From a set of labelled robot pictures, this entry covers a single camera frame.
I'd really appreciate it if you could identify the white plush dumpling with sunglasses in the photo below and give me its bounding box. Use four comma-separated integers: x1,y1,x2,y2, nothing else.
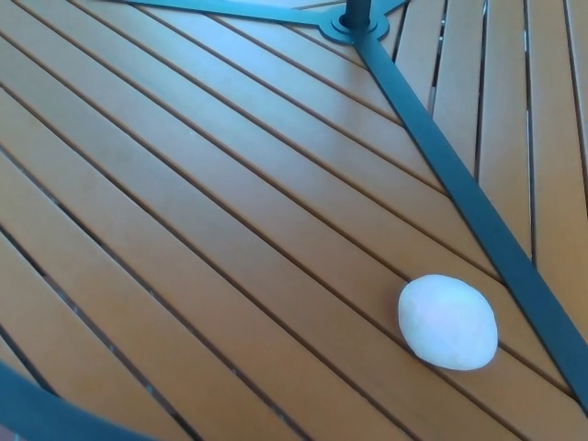
397,274,500,371

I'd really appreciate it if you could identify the round slatted wood table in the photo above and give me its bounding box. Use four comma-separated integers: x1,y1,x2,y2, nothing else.
0,0,588,441

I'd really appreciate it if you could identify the dark umbrella pole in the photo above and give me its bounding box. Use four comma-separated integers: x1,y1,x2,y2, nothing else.
344,0,373,27

